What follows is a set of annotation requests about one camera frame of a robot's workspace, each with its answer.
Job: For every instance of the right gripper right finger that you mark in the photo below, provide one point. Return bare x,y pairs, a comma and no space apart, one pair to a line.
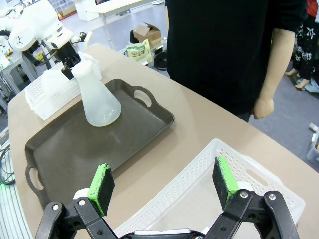
224,181

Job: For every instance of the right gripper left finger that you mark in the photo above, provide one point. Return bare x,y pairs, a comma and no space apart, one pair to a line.
102,189

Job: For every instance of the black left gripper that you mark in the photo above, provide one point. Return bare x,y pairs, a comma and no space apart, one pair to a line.
64,52

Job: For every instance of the translucent conical flask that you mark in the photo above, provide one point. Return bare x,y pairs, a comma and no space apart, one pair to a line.
99,99

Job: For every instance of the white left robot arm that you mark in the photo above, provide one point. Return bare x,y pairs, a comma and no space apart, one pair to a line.
32,27

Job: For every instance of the person's left forearm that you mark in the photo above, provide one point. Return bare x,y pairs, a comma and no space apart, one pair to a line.
276,64

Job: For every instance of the person's left hand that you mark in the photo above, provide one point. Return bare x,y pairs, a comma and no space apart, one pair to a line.
263,108

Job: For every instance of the white perforated plastic basket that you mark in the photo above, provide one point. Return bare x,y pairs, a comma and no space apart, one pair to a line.
194,199
49,99

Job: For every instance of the dark brown plastic tray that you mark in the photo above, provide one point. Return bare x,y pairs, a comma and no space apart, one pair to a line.
87,154

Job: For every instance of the green printed paper bag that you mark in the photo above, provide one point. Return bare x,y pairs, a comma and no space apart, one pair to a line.
138,52

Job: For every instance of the white background desk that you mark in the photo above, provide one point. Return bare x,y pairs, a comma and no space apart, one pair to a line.
119,7

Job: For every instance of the brown cardboard box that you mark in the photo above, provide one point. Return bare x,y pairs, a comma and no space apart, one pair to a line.
147,33

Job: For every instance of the person's black shirt torso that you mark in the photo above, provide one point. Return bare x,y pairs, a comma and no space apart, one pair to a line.
211,49

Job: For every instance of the black star print garment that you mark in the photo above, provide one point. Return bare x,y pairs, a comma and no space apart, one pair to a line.
305,49

